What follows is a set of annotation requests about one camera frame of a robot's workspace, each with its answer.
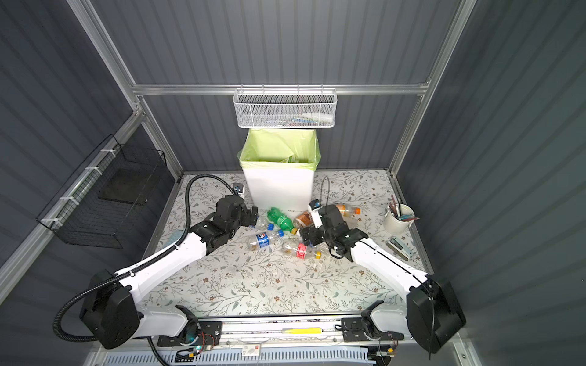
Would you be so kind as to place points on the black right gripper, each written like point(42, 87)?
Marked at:
point(312, 229)

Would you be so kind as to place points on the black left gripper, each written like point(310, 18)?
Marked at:
point(249, 216)

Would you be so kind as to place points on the orange label bottle top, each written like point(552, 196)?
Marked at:
point(347, 210)

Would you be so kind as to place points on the brown cola bottle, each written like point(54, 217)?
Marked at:
point(303, 220)

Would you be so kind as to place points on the pink label bottle yellow cap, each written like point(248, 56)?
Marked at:
point(301, 251)

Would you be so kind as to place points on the pepsi bottle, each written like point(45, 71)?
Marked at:
point(264, 239)

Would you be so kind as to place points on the green bottle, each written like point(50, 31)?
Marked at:
point(282, 221)

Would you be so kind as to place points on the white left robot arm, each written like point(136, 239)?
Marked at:
point(111, 311)

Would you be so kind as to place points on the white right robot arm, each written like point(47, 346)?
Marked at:
point(430, 313)

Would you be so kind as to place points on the white plastic trash bin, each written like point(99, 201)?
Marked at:
point(286, 186)

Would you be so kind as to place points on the green bin liner bag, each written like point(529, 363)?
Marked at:
point(280, 148)

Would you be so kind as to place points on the white cup with pens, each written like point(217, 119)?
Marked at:
point(398, 218)

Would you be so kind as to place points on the white wire mesh basket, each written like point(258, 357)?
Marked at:
point(272, 109)

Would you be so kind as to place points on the black wire mesh basket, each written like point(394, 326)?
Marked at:
point(102, 207)

